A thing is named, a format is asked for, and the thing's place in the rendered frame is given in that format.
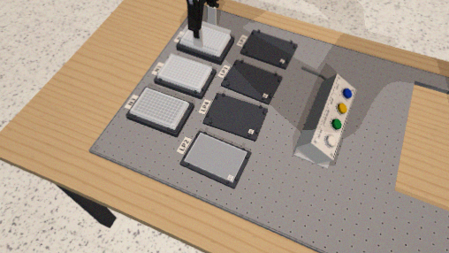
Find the translucent white plate lid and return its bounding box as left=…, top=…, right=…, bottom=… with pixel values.
left=179, top=21, right=231, bottom=52

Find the grey button panel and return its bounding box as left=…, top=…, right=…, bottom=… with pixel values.
left=293, top=67, right=356, bottom=169

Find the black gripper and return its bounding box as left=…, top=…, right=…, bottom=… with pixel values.
left=186, top=0, right=219, bottom=48

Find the clear plastic plate lid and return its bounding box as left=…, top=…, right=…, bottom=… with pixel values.
left=157, top=53, right=212, bottom=91
left=184, top=133, right=247, bottom=183

